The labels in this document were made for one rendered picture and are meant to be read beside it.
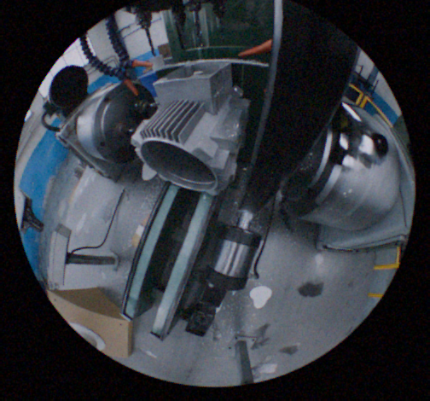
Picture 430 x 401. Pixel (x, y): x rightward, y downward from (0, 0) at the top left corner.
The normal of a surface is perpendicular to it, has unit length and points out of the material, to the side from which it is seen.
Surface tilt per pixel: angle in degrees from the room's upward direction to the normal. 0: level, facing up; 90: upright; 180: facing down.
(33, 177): 90
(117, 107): 90
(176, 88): 90
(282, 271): 0
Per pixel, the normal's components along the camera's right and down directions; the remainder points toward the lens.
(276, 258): -0.08, -0.43
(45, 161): 0.97, 0.18
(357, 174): -0.30, 0.40
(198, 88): -0.33, 0.87
